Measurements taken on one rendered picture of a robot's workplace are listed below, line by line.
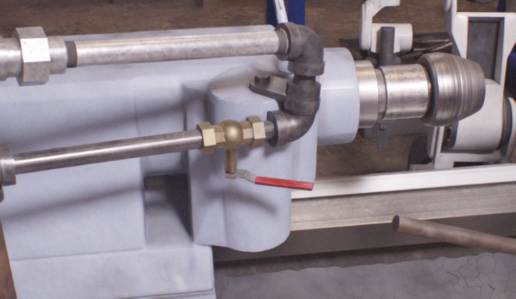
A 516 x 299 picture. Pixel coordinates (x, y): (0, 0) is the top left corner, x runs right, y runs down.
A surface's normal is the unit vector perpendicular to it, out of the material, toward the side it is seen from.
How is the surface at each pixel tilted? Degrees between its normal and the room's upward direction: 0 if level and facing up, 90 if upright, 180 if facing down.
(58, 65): 99
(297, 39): 63
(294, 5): 90
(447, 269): 10
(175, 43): 46
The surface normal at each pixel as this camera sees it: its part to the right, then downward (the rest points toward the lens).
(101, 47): 0.40, -0.33
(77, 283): 0.13, 0.00
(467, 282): 0.39, -0.74
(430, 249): 0.15, 0.48
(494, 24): -0.03, 0.32
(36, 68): 0.43, 0.59
